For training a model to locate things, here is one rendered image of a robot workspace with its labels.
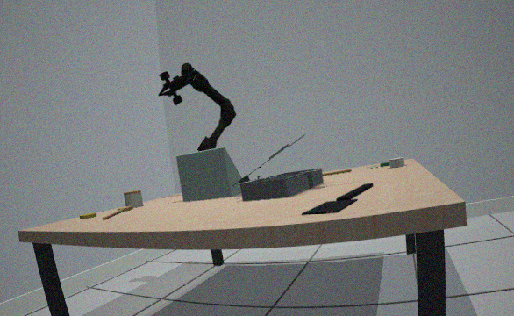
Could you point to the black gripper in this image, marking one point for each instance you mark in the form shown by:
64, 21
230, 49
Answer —
173, 86

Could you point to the dark grey roasting tin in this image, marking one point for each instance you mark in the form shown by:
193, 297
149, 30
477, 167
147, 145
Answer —
273, 188

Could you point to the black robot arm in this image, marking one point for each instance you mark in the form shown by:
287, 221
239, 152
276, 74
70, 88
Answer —
201, 84

